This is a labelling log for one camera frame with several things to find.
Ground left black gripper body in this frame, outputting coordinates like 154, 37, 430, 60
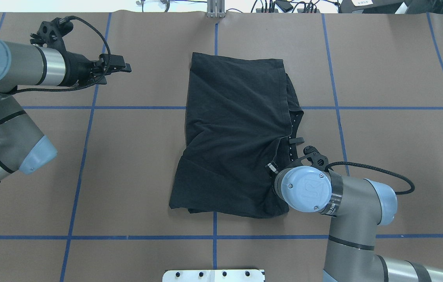
63, 52, 102, 87

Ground black printed t-shirt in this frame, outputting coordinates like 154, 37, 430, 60
169, 53, 303, 219

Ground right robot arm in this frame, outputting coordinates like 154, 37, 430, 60
267, 163, 443, 282

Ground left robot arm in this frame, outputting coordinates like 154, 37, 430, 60
0, 39, 131, 183

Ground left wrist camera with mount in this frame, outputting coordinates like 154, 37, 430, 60
30, 18, 74, 52

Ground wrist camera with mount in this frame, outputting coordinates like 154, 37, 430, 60
289, 146, 329, 172
30, 18, 74, 52

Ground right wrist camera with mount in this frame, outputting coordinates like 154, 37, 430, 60
289, 146, 329, 172

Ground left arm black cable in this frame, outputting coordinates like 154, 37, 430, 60
0, 16, 112, 161

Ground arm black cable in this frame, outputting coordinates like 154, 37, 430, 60
0, 16, 112, 161
325, 161, 416, 195

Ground aluminium frame post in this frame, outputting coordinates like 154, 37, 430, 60
207, 0, 226, 18

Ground white camera mast with base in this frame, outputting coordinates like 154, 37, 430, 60
162, 269, 266, 282

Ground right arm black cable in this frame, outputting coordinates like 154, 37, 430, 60
325, 161, 416, 195

